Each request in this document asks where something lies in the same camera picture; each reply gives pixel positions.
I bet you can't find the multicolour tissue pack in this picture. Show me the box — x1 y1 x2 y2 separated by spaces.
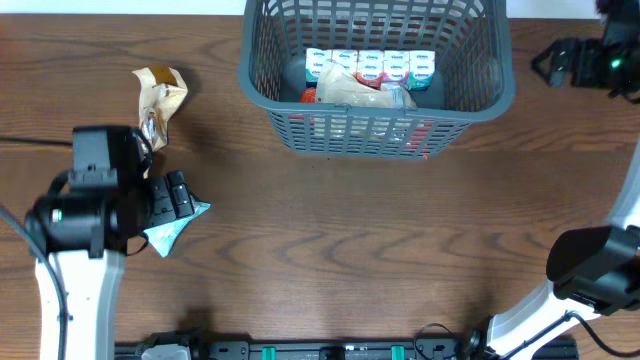
305 48 436 91

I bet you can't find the orange spaghetti packet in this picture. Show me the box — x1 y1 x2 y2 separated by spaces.
271 89 446 159

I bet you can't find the beige paper pouch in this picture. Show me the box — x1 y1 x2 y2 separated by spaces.
315 61 417 110

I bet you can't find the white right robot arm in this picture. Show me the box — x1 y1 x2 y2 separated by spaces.
456 0 639 359

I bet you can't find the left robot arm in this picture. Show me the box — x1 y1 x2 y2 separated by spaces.
25 126 205 359

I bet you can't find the teal snack packet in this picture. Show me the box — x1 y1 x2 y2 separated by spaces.
142 196 211 258

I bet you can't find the grey plastic basket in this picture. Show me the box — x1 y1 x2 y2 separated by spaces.
238 0 515 159

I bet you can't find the crumpled beige snack bag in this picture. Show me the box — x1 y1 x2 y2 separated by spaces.
132 65 189 157

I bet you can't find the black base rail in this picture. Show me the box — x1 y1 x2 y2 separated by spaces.
113 329 581 360

